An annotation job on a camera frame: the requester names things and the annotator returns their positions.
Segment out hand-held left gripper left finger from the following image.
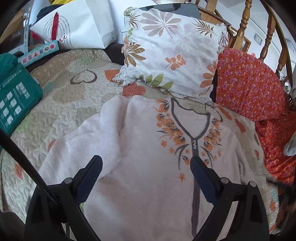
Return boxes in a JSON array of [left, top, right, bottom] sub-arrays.
[[25, 155, 103, 241]]

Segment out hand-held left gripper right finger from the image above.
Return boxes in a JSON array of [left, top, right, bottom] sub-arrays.
[[190, 156, 270, 241]]

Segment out pink floral sweater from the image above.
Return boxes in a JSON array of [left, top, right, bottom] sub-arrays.
[[30, 95, 249, 241]]

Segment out heart patterned quilt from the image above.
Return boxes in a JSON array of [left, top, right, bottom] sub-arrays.
[[0, 47, 285, 235]]

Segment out orange floral cloth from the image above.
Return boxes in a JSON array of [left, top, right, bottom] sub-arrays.
[[214, 49, 296, 186]]

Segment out green cardboard box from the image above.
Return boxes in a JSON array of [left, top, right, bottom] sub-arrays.
[[0, 62, 44, 136]]

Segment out crumpled silver foil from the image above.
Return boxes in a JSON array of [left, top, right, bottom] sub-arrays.
[[278, 74, 296, 99]]

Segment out white floral pillow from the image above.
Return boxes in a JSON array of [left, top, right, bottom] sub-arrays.
[[118, 7, 230, 104]]

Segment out long colourful shapes box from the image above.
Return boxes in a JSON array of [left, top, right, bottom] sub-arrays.
[[17, 40, 60, 68]]

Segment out wooden chair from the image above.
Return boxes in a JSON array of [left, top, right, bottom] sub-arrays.
[[194, 0, 293, 80]]

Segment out white paper bag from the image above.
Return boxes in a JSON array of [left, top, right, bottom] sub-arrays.
[[30, 0, 117, 50]]

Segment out dark grey flat panel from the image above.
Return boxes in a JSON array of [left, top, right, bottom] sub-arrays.
[[139, 3, 202, 20]]

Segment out dark cloth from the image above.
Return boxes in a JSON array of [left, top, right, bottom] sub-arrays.
[[38, 5, 57, 19]]

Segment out yellow plastic bag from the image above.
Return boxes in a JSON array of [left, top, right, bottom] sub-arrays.
[[49, 0, 77, 6]]

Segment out black strap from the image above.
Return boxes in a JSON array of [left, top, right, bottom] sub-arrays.
[[0, 129, 60, 207]]

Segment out perforated metal rail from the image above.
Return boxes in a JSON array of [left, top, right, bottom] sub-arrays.
[[20, 0, 36, 54]]

